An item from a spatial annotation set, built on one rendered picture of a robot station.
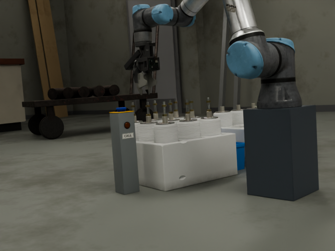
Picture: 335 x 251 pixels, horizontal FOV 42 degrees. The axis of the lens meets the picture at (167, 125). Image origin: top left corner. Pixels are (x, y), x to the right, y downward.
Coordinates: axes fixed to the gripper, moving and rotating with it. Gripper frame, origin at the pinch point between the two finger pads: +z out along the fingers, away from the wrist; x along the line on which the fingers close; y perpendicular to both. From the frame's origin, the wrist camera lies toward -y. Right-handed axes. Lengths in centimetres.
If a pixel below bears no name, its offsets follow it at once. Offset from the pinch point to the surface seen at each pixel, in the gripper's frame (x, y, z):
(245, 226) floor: -29, 68, 38
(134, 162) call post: -16.6, 10.0, 26.6
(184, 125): 5.4, 16.9, 14.6
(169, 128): -3.8, 17.6, 15.0
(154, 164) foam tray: -9.7, 14.0, 28.3
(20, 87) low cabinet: 140, -380, -15
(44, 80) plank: 294, -586, -33
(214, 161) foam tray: 14.9, 24.0, 30.5
